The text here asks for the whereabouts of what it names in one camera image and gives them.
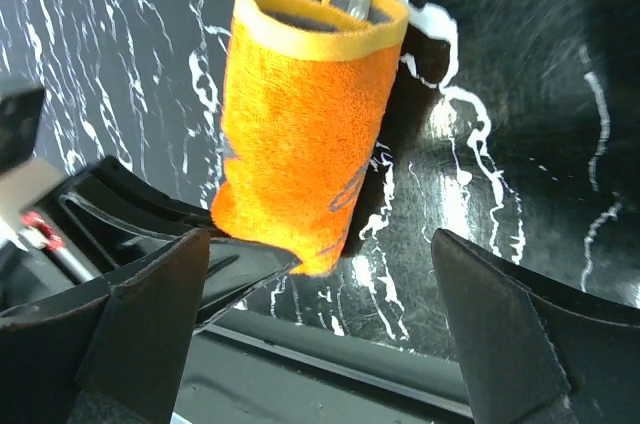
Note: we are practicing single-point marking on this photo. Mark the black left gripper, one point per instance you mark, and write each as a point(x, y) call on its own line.
point(59, 231)

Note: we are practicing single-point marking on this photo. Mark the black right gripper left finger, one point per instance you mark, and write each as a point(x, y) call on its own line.
point(120, 339)

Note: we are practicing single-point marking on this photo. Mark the orange and grey towel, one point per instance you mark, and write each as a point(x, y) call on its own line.
point(306, 88)

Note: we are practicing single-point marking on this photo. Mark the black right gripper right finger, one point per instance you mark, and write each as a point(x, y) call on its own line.
point(533, 350)

